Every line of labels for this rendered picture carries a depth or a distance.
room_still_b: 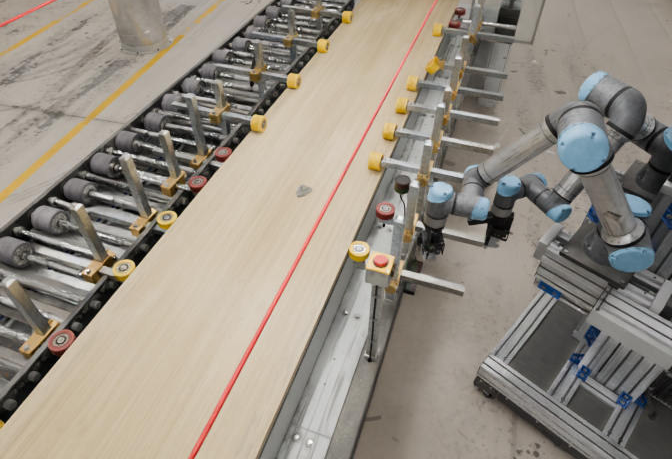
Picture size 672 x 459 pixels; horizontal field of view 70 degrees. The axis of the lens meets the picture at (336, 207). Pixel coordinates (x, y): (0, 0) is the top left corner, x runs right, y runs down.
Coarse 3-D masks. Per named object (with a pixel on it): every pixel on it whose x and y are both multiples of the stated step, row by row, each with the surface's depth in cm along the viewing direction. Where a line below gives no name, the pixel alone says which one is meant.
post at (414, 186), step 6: (414, 180) 183; (414, 186) 181; (414, 192) 183; (408, 198) 186; (414, 198) 185; (408, 204) 188; (414, 204) 187; (408, 210) 190; (414, 210) 189; (408, 216) 192; (414, 216) 193; (408, 222) 195; (408, 228) 197; (402, 246) 205; (408, 246) 204; (402, 252) 207
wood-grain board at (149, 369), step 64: (384, 0) 371; (448, 0) 371; (320, 64) 295; (384, 64) 295; (320, 128) 245; (256, 192) 210; (320, 192) 210; (192, 256) 183; (256, 256) 183; (320, 256) 183; (128, 320) 163; (192, 320) 163; (256, 320) 163; (64, 384) 146; (128, 384) 146; (192, 384) 146; (256, 384) 146; (0, 448) 133; (64, 448) 133; (128, 448) 133; (192, 448) 133; (256, 448) 133
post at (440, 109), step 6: (438, 102) 214; (438, 108) 213; (444, 108) 213; (438, 114) 215; (438, 120) 217; (438, 126) 219; (432, 132) 222; (438, 132) 221; (432, 138) 224; (438, 138) 223; (432, 156) 231
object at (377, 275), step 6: (372, 252) 142; (378, 252) 142; (372, 258) 141; (390, 258) 141; (372, 264) 139; (390, 264) 139; (366, 270) 139; (372, 270) 138; (378, 270) 137; (384, 270) 137; (390, 270) 138; (366, 276) 141; (372, 276) 140; (378, 276) 139; (384, 276) 138; (390, 276) 141; (366, 282) 143; (372, 282) 142; (378, 282) 141; (384, 282) 140
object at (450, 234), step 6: (384, 222) 205; (390, 222) 204; (420, 222) 202; (420, 228) 200; (444, 228) 199; (444, 234) 198; (450, 234) 197; (456, 234) 197; (462, 234) 197; (468, 234) 197; (456, 240) 198; (462, 240) 197; (468, 240) 196; (474, 240) 195; (480, 240) 195; (480, 246) 196
